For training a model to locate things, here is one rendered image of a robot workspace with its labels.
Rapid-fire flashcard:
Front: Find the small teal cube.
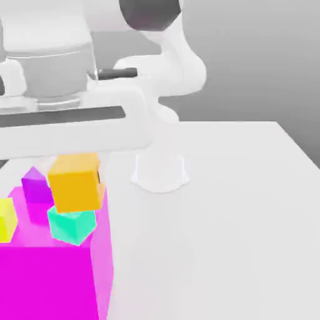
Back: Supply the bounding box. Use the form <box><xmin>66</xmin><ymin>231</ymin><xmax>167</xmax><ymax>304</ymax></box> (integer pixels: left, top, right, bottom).
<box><xmin>47</xmin><ymin>206</ymin><xmax>98</xmax><ymax>247</ymax></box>

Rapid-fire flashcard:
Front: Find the small orange cube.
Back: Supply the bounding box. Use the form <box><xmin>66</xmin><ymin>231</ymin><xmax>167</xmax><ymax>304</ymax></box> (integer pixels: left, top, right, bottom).
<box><xmin>47</xmin><ymin>152</ymin><xmax>106</xmax><ymax>214</ymax></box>

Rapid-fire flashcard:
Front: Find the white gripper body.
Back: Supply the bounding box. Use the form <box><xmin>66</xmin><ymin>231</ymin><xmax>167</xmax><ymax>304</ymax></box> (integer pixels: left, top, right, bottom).
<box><xmin>0</xmin><ymin>84</ymin><xmax>154</xmax><ymax>161</ymax></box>

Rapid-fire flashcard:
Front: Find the small yellow cube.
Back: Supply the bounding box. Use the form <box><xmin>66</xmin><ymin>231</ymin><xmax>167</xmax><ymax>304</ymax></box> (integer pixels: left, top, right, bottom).
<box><xmin>0</xmin><ymin>197</ymin><xmax>19</xmax><ymax>244</ymax></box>

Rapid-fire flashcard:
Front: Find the small purple cube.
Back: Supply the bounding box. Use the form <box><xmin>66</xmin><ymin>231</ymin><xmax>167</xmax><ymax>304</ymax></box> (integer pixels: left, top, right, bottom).
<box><xmin>21</xmin><ymin>166</ymin><xmax>55</xmax><ymax>205</ymax></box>

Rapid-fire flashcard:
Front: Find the large magenta box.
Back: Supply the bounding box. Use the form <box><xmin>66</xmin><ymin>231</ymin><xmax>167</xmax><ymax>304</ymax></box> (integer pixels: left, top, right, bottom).
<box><xmin>0</xmin><ymin>185</ymin><xmax>115</xmax><ymax>320</ymax></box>

